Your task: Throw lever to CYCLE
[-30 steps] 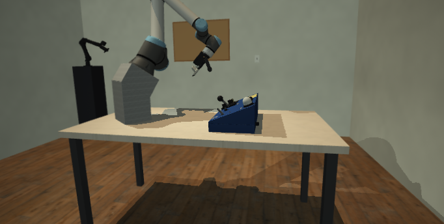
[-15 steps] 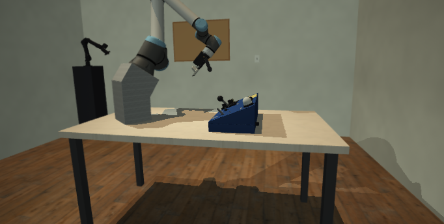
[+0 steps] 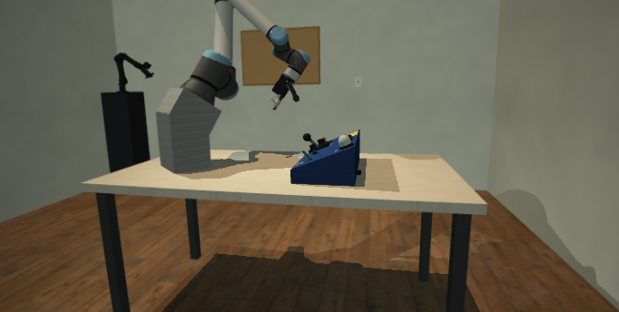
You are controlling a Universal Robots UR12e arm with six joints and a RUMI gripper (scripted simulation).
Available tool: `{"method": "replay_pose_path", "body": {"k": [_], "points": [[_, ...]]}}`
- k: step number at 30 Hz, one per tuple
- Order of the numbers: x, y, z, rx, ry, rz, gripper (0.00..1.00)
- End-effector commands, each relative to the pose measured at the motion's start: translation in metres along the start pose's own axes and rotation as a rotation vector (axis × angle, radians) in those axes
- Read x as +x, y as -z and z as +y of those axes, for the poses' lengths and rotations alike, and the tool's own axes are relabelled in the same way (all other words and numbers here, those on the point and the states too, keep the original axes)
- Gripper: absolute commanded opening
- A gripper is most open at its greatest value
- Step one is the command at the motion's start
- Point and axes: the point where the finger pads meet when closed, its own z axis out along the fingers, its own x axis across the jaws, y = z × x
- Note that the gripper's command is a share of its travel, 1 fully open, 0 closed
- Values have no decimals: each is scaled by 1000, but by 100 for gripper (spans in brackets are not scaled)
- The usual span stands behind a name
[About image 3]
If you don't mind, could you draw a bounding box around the blue control console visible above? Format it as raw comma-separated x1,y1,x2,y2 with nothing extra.
290,130,361,186

